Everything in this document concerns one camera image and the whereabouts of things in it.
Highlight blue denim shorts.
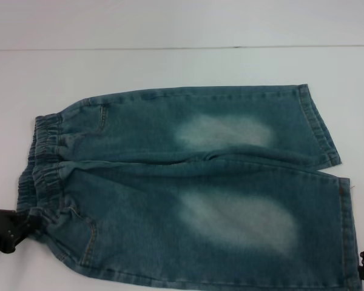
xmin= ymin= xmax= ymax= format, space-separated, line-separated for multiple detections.
xmin=16 ymin=83 xmax=362 ymax=291

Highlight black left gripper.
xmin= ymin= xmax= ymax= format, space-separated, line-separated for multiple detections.
xmin=0 ymin=205 xmax=50 ymax=255

